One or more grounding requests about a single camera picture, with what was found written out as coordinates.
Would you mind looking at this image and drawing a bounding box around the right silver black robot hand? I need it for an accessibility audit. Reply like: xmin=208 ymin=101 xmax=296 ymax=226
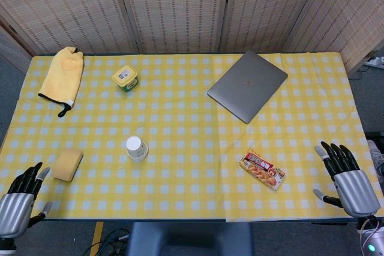
xmin=313 ymin=141 xmax=381 ymax=218

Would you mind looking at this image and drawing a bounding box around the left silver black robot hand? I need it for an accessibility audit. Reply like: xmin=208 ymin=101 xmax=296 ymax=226
xmin=0 ymin=162 xmax=53 ymax=239

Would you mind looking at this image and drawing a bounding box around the white printed paper cup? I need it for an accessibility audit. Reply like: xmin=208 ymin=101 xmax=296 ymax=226
xmin=129 ymin=150 xmax=149 ymax=163
xmin=125 ymin=135 xmax=149 ymax=159

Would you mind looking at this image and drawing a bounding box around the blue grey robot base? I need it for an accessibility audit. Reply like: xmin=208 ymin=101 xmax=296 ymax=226
xmin=125 ymin=222 xmax=255 ymax=256

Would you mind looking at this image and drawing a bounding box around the yellow white checked tablecloth sheet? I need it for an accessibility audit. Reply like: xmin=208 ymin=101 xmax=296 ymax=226
xmin=213 ymin=52 xmax=384 ymax=223
xmin=0 ymin=53 xmax=229 ymax=221

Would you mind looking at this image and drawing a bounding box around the yellow sponge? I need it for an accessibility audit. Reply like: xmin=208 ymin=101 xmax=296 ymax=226
xmin=52 ymin=148 xmax=84 ymax=182

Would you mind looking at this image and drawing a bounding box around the yellow floor tape strip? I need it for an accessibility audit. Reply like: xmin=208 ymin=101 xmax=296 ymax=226
xmin=89 ymin=221 xmax=104 ymax=256

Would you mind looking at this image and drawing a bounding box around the curry roux box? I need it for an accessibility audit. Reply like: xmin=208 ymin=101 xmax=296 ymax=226
xmin=239 ymin=148 xmax=287 ymax=191

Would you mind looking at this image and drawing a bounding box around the white power strip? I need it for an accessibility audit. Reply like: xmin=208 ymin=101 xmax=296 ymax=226
xmin=364 ymin=56 xmax=384 ymax=70

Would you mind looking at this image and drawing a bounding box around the yellow towel with black loop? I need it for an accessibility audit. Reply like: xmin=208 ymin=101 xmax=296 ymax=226
xmin=38 ymin=46 xmax=85 ymax=118

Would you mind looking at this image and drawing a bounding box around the grey closed laptop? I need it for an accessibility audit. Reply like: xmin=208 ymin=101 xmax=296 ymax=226
xmin=207 ymin=50 xmax=289 ymax=125

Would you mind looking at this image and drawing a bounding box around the woven folding screen panel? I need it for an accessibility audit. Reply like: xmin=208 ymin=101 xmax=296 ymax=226
xmin=0 ymin=0 xmax=140 ymax=56
xmin=284 ymin=0 xmax=384 ymax=77
xmin=220 ymin=0 xmax=329 ymax=53
xmin=0 ymin=16 xmax=34 ymax=76
xmin=115 ymin=0 xmax=232 ymax=54

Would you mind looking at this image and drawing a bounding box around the green tub with yellow lid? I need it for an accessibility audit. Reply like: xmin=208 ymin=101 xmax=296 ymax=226
xmin=111 ymin=65 xmax=140 ymax=94

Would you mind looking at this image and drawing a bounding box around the black floor cable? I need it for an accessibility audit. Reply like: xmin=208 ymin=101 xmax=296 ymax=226
xmin=80 ymin=224 xmax=133 ymax=256

